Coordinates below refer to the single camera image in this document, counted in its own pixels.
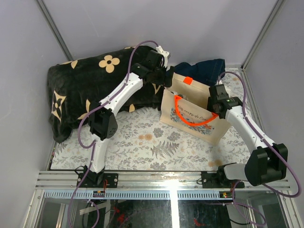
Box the beige canvas bag orange handles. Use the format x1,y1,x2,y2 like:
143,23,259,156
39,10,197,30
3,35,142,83
160,73,231,145

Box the clear square bottle grey cap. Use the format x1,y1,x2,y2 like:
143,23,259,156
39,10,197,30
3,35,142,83
178,95,188,100

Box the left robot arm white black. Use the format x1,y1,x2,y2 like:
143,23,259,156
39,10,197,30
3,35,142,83
77,46,173,188

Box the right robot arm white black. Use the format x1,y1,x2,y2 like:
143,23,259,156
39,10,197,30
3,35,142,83
207,84,288,188

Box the dark blue denim garment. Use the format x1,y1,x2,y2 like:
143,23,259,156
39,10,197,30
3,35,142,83
174,58,226,86

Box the floral patterned tablecloth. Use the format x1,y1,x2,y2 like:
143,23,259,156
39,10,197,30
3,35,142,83
48,74,250,171

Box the black floral pattern pillow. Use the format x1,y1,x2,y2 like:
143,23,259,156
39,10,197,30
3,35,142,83
47,46,152,143

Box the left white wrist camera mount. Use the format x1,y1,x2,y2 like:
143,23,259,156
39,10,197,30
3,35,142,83
156,46,170,67

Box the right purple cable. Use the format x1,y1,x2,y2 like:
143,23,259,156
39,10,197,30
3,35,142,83
217,71,303,226

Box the purple cable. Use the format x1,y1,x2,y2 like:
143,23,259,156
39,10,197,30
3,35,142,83
67,40,160,228
217,71,303,226

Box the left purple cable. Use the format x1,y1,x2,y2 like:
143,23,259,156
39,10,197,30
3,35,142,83
67,40,160,228

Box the aluminium mounting rail frame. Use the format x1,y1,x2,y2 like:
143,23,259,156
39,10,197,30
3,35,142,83
23,171,303,228

